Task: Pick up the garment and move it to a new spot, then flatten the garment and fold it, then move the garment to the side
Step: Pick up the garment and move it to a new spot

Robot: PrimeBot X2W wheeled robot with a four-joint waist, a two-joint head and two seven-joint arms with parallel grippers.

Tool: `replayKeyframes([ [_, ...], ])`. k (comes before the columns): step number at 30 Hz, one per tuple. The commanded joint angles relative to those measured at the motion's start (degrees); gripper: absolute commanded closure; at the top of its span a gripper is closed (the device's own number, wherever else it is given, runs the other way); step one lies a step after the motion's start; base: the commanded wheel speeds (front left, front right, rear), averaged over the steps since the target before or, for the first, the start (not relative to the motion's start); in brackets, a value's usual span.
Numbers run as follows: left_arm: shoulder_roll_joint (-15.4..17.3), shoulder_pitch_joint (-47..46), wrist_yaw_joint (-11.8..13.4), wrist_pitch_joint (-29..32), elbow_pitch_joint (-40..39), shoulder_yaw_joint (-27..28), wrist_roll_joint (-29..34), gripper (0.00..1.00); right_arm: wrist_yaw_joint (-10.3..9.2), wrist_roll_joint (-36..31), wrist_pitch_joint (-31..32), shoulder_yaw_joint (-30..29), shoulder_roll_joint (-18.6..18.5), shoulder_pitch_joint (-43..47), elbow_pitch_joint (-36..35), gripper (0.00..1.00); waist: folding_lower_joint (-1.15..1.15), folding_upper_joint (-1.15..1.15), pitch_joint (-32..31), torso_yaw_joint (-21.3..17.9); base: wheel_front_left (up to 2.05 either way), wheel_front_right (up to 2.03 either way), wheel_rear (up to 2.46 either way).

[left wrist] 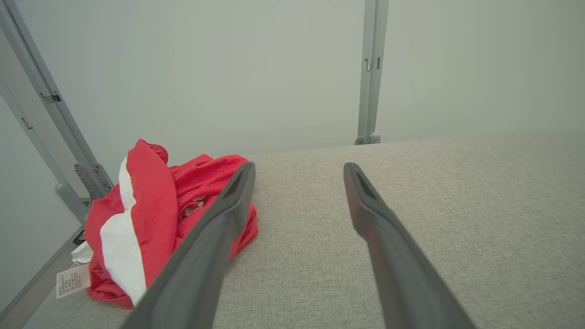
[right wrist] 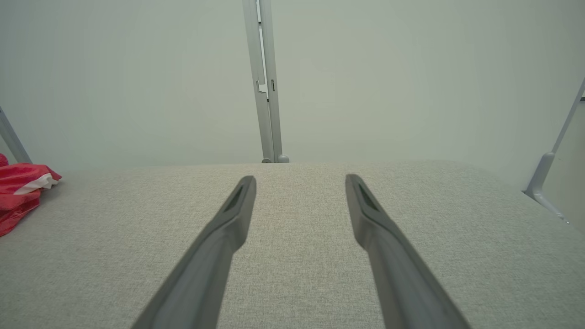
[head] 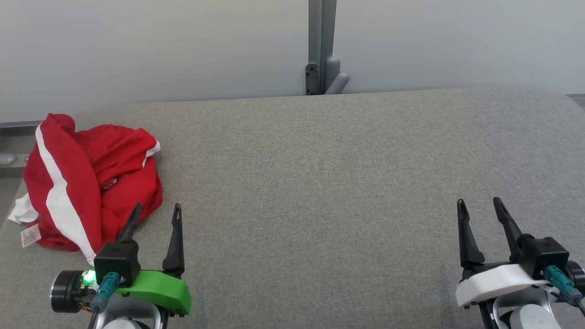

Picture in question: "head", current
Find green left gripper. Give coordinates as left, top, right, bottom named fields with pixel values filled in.
left=51, top=203, right=191, bottom=316

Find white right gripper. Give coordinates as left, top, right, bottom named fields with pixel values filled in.
left=456, top=197, right=585, bottom=308

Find red basketball jersey white sleeves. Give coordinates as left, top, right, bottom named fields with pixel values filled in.
left=8, top=123, right=163, bottom=252

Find left black cable teal connector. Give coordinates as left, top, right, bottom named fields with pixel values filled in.
left=87, top=272, right=122, bottom=329

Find black cable teal connector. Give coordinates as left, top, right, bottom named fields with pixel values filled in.
left=87, top=272, right=122, bottom=329
left=544, top=266, right=585, bottom=317

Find right black cable teal connector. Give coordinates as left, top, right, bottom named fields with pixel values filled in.
left=544, top=266, right=585, bottom=317

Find grey metal partition post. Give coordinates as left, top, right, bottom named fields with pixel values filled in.
left=305, top=0, right=351, bottom=96

